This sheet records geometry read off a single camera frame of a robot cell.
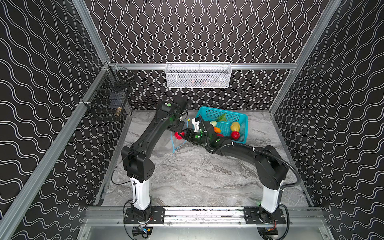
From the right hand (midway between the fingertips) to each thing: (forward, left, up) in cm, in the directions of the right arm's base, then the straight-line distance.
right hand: (180, 135), depth 84 cm
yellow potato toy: (+19, -37, -15) cm, 44 cm away
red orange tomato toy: (+16, -23, -15) cm, 32 cm away
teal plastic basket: (+29, -19, -12) cm, 37 cm away
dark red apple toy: (-1, +2, +2) cm, 2 cm away
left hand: (+1, +1, +4) cm, 4 cm away
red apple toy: (+11, -35, -14) cm, 39 cm away
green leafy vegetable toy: (+26, -28, -13) cm, 40 cm away
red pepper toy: (+11, -25, -14) cm, 31 cm away
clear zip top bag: (+1, +3, -9) cm, 10 cm away
